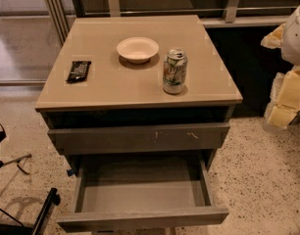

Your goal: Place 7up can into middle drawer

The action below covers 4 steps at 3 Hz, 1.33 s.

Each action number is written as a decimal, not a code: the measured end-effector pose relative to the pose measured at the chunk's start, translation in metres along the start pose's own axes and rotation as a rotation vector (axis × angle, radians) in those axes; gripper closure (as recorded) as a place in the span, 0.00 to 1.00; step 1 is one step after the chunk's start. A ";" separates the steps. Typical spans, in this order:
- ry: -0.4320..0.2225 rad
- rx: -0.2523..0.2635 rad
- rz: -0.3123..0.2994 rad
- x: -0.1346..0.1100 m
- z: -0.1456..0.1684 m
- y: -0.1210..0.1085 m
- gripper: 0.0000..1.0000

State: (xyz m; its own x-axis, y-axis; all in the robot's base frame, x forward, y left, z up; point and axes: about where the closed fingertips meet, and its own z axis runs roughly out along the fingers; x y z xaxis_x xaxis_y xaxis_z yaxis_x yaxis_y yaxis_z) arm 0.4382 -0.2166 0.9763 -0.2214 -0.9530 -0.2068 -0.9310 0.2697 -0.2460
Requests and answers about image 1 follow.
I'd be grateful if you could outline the grey top drawer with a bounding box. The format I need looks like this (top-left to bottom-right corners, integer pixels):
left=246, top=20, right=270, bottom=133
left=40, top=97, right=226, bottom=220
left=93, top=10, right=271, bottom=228
left=48, top=122, right=229, bottom=155

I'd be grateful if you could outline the white green 7up can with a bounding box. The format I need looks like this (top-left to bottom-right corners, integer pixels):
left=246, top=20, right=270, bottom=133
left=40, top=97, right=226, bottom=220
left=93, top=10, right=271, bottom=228
left=163, top=49, right=188, bottom=94

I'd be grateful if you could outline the white paper bowl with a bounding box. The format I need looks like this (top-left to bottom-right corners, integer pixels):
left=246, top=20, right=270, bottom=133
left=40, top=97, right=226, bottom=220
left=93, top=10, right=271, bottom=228
left=117, top=37, right=159, bottom=64

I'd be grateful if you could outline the grey open middle drawer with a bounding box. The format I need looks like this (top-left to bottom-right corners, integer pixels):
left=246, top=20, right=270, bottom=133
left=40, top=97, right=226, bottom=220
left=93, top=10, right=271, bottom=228
left=58, top=154, right=228, bottom=232

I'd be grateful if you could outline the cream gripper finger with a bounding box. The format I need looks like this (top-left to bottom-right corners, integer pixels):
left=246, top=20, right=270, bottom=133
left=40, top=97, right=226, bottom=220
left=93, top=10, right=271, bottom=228
left=261, top=23, right=284, bottom=49
left=266, top=66, right=300, bottom=128

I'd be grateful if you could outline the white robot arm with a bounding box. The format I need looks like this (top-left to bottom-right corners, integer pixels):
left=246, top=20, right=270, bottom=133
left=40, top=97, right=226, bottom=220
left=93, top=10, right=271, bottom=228
left=261, top=5, right=300, bottom=131

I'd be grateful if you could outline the metal window frame rail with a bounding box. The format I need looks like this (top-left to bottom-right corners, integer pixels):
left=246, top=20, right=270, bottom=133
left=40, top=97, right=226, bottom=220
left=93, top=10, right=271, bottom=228
left=45, top=0, right=300, bottom=41

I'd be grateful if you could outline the black chair frame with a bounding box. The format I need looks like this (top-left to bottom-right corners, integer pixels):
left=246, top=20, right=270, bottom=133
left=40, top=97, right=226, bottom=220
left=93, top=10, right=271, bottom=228
left=0, top=123, right=65, bottom=235

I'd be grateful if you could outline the beige top drawer cabinet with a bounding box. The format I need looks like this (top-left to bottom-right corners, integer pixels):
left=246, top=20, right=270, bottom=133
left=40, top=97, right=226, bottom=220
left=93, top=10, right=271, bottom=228
left=34, top=15, right=244, bottom=235

